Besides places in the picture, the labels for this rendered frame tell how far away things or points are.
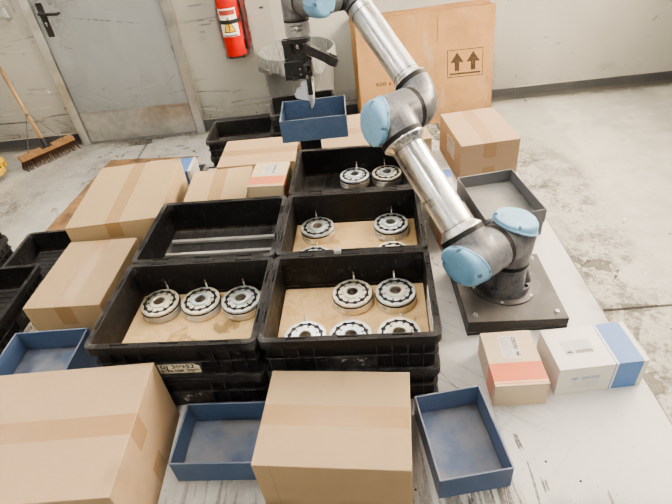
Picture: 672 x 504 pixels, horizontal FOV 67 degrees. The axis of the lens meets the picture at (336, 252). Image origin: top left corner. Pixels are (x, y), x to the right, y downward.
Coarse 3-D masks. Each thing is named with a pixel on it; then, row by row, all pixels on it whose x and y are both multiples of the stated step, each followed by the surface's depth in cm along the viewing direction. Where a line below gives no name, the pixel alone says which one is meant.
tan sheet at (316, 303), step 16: (320, 288) 135; (416, 288) 132; (288, 304) 132; (304, 304) 131; (320, 304) 130; (416, 304) 127; (288, 320) 127; (320, 320) 126; (336, 320) 125; (368, 320) 124; (384, 320) 124; (416, 320) 123
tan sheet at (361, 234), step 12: (300, 228) 158; (336, 228) 156; (348, 228) 156; (360, 228) 155; (372, 228) 154; (408, 228) 152; (300, 240) 153; (336, 240) 151; (348, 240) 151; (360, 240) 150; (372, 240) 150; (408, 240) 148
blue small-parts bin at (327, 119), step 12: (336, 96) 159; (288, 108) 161; (300, 108) 161; (312, 108) 161; (324, 108) 161; (336, 108) 161; (288, 120) 148; (300, 120) 148; (312, 120) 148; (324, 120) 148; (336, 120) 148; (288, 132) 150; (300, 132) 150; (312, 132) 150; (324, 132) 151; (336, 132) 151
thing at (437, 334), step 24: (432, 288) 116; (264, 312) 116; (432, 312) 111; (264, 336) 111; (312, 336) 109; (336, 336) 108; (360, 336) 107; (384, 336) 106; (408, 336) 106; (432, 336) 105
